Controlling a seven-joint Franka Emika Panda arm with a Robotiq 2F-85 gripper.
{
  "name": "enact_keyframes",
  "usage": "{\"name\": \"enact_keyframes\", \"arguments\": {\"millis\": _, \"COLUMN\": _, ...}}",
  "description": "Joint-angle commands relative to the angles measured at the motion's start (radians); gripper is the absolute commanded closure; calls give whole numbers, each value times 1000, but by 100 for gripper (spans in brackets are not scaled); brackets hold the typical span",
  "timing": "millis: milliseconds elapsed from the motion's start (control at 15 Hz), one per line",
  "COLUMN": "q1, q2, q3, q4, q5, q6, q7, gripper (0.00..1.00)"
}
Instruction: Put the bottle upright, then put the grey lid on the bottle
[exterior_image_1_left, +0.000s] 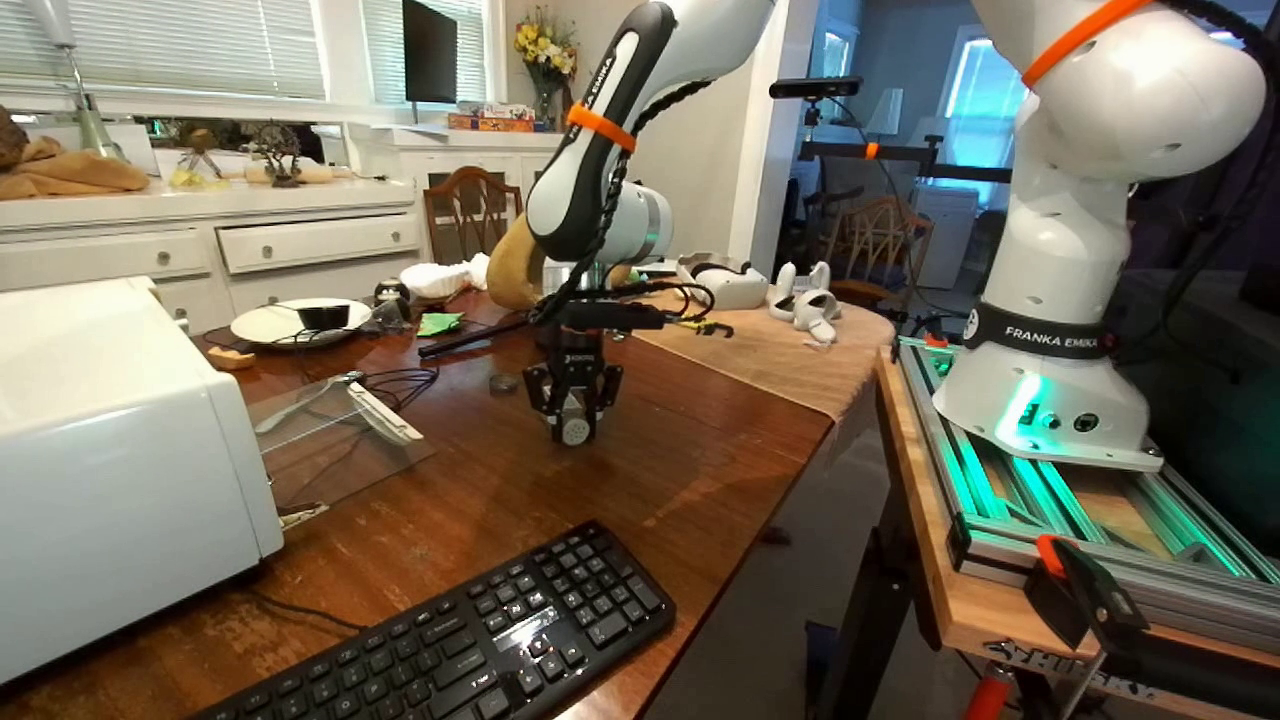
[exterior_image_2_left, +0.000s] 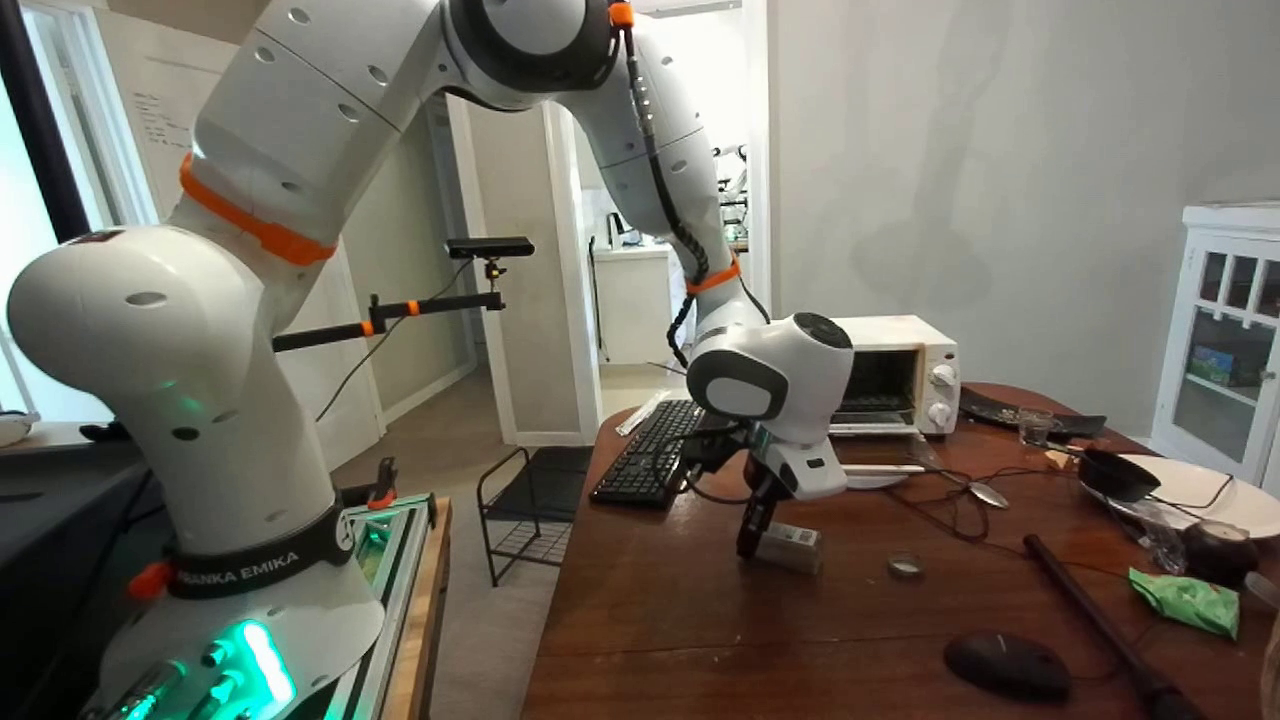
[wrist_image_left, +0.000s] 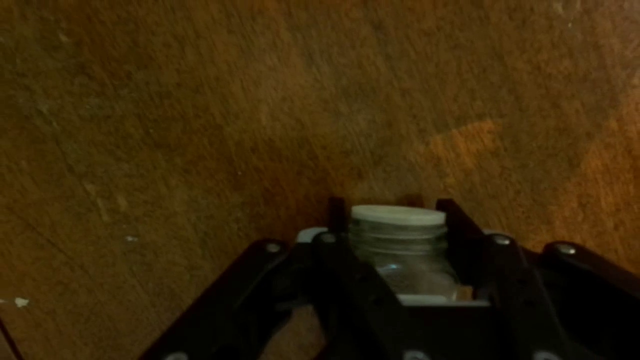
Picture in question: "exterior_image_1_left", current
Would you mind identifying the white toy dog figure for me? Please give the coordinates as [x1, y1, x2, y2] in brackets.
[767, 259, 838, 350]

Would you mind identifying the clear plastic spice bottle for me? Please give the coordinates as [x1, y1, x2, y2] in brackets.
[555, 400, 597, 447]

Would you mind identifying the dark wooden stick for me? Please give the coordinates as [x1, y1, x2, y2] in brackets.
[414, 320, 527, 361]

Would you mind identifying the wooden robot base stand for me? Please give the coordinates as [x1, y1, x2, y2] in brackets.
[817, 342, 1280, 720]

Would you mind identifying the black computer keyboard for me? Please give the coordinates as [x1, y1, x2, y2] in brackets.
[201, 522, 677, 720]

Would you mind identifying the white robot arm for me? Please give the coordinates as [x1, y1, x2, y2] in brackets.
[527, 0, 1266, 471]

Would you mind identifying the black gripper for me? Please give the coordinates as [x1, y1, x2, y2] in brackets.
[524, 326, 621, 445]

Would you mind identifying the small grey bottle lid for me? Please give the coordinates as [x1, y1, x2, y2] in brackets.
[489, 372, 516, 395]

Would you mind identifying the yellow flower bouquet vase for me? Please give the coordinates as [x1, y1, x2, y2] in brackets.
[512, 12, 574, 129]

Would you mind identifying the white round plate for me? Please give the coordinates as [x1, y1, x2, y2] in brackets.
[233, 296, 372, 350]

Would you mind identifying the white drawer sideboard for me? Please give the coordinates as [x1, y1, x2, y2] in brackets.
[0, 182, 427, 332]

